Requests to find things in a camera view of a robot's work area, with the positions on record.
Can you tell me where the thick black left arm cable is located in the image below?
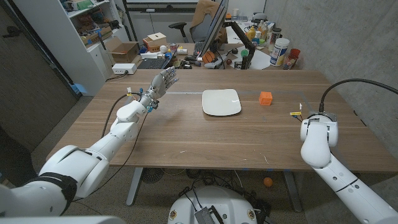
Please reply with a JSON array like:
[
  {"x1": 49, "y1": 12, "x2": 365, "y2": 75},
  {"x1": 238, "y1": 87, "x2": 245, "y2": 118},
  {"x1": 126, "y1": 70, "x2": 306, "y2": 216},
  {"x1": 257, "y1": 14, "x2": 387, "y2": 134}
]
[{"x1": 101, "y1": 92, "x2": 142, "y2": 139}]

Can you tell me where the grey office chair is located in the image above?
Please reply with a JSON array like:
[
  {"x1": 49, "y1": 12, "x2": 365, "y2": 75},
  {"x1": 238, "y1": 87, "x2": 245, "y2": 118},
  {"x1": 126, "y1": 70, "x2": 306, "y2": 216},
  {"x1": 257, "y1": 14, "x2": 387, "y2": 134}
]
[{"x1": 169, "y1": 14, "x2": 218, "y2": 44}]

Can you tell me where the dark jar black lid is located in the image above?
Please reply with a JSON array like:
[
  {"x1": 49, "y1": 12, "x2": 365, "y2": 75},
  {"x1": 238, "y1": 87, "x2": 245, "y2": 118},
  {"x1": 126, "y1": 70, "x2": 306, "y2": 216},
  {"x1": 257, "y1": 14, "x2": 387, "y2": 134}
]
[{"x1": 267, "y1": 27, "x2": 282, "y2": 52}]

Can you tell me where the black round fan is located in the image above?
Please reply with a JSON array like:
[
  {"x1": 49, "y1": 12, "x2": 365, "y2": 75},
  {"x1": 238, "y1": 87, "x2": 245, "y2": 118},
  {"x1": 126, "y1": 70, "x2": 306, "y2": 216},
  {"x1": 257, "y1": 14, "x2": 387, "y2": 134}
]
[{"x1": 141, "y1": 167, "x2": 165, "y2": 184}]

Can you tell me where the open cardboard box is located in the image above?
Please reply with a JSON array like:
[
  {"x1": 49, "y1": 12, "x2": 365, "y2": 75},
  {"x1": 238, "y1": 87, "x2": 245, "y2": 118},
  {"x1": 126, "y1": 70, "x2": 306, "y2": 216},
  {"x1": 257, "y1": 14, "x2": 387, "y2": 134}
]
[{"x1": 104, "y1": 36, "x2": 141, "y2": 64}]

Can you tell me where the white shelf unit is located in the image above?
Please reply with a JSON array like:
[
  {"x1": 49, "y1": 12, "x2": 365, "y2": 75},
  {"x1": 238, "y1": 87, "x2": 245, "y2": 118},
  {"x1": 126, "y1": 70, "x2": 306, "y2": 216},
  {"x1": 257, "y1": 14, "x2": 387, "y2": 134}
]
[{"x1": 12, "y1": 0, "x2": 131, "y2": 96}]

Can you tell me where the white paper sheet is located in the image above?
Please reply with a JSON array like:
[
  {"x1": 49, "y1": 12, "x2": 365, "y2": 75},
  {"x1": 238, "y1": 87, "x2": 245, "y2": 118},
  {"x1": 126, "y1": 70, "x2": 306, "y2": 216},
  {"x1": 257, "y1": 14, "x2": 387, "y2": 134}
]
[{"x1": 231, "y1": 46, "x2": 272, "y2": 70}]

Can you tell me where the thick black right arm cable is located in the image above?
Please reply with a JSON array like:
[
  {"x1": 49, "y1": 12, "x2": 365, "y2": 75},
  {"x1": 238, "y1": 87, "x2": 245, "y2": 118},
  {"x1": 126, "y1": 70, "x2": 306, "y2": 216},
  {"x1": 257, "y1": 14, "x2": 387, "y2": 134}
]
[{"x1": 318, "y1": 78, "x2": 398, "y2": 114}]

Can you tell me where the cardboard box white lid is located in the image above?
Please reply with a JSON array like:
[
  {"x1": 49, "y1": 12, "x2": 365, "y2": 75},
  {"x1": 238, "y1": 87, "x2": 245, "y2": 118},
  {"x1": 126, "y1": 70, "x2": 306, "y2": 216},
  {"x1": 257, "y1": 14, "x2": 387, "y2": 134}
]
[{"x1": 142, "y1": 32, "x2": 168, "y2": 53}]

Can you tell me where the blue plastic piece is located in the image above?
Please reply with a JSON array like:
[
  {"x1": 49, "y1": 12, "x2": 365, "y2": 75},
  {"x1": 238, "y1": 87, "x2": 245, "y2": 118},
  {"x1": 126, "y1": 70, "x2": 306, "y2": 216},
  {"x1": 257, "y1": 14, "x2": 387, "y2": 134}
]
[{"x1": 72, "y1": 82, "x2": 88, "y2": 95}]

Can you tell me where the computer monitor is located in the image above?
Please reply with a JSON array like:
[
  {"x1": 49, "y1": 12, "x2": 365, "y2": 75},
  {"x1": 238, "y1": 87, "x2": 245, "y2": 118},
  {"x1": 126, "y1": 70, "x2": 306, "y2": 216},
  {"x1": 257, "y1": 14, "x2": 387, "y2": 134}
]
[{"x1": 203, "y1": 0, "x2": 230, "y2": 58}]

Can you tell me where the black laptop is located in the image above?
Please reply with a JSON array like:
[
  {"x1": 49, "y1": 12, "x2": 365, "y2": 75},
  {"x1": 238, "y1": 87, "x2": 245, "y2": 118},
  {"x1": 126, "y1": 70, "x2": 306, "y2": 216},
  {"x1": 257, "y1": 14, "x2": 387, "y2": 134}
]
[{"x1": 137, "y1": 46, "x2": 178, "y2": 70}]

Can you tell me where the black keyboard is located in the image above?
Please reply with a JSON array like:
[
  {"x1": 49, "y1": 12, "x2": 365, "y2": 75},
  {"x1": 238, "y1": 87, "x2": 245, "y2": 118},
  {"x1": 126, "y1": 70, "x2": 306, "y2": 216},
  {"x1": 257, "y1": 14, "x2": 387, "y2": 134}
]
[{"x1": 193, "y1": 40, "x2": 206, "y2": 57}]

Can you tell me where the small basketball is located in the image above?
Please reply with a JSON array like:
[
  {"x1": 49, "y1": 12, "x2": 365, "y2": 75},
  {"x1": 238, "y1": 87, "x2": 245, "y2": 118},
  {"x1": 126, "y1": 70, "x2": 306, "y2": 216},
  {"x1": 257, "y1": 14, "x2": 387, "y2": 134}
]
[{"x1": 202, "y1": 50, "x2": 216, "y2": 64}]

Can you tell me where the wooden office desk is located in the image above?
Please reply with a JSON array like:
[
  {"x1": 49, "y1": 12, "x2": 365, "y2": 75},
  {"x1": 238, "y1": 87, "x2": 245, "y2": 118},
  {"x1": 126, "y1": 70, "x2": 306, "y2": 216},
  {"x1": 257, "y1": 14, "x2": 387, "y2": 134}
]
[{"x1": 133, "y1": 42, "x2": 302, "y2": 71}]

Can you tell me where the person in dark trousers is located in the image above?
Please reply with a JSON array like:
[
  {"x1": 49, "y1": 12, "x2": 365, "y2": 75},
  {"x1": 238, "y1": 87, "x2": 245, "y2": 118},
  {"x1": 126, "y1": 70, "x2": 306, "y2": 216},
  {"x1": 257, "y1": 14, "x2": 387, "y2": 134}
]
[{"x1": 0, "y1": 126, "x2": 38, "y2": 187}]

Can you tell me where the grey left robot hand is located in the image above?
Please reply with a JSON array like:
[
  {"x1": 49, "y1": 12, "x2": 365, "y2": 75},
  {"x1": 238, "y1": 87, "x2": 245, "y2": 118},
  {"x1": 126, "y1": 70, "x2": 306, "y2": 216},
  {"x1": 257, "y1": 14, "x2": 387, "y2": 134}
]
[{"x1": 139, "y1": 65, "x2": 180, "y2": 110}]

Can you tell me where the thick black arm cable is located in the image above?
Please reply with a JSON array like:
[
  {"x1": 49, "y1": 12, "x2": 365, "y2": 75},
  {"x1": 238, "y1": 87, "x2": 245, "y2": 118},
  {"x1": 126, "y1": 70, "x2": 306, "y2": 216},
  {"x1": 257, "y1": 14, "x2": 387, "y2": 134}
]
[
  {"x1": 101, "y1": 92, "x2": 142, "y2": 139},
  {"x1": 318, "y1": 78, "x2": 398, "y2": 114}
]

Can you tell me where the white canister blue label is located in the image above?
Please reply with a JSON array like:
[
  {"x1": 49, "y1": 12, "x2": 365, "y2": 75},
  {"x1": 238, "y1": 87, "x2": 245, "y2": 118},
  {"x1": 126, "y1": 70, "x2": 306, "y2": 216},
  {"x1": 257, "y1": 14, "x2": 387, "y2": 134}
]
[{"x1": 269, "y1": 37, "x2": 290, "y2": 67}]

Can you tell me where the brown jacket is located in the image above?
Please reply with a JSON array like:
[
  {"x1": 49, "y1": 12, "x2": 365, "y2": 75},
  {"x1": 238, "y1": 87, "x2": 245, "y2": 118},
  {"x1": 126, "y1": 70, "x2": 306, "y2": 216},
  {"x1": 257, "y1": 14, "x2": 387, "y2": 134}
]
[{"x1": 190, "y1": 0, "x2": 220, "y2": 29}]

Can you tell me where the white square plate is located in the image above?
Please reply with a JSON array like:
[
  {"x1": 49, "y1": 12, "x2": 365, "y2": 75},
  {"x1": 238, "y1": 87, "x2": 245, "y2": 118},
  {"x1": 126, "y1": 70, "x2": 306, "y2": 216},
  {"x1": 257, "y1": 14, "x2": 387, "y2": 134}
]
[{"x1": 201, "y1": 88, "x2": 243, "y2": 117}]

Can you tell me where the orange cube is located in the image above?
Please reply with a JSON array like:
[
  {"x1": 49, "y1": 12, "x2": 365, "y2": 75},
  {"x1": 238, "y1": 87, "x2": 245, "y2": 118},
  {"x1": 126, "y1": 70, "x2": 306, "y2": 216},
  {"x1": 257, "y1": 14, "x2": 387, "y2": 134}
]
[{"x1": 259, "y1": 91, "x2": 274, "y2": 106}]

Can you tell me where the grey table leg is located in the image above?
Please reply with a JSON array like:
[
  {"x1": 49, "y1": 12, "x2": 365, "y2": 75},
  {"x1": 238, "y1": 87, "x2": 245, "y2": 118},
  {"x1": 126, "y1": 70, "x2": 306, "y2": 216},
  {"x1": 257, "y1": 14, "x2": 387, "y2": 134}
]
[
  {"x1": 126, "y1": 167, "x2": 144, "y2": 207},
  {"x1": 282, "y1": 170, "x2": 303, "y2": 213}
]

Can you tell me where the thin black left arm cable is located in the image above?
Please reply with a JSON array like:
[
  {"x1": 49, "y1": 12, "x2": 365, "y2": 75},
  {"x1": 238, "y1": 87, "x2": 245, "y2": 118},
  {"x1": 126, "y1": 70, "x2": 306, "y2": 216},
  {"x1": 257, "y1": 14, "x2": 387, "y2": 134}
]
[{"x1": 74, "y1": 108, "x2": 150, "y2": 202}]

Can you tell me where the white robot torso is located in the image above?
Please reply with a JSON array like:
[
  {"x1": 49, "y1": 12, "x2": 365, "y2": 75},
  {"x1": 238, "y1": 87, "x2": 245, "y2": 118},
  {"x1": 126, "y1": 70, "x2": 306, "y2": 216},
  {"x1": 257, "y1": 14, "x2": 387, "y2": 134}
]
[{"x1": 167, "y1": 185, "x2": 258, "y2": 224}]

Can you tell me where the white power box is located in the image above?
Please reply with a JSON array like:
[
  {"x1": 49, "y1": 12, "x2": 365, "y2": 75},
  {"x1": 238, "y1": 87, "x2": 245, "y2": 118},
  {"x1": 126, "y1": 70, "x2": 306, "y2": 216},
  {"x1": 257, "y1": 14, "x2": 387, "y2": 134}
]
[{"x1": 111, "y1": 63, "x2": 137, "y2": 75}]

